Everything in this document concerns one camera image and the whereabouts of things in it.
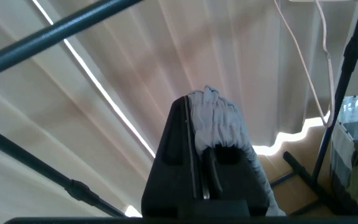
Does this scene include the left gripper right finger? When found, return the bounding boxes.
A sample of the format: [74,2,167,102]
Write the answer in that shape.
[202,144,270,218]

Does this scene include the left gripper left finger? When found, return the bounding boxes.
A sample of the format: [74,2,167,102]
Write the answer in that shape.
[141,95,204,218]

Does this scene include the pale grey shorts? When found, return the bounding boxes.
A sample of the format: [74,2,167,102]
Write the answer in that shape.
[186,85,287,217]

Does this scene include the black clothes rack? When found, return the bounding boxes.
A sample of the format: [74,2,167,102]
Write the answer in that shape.
[0,0,358,218]

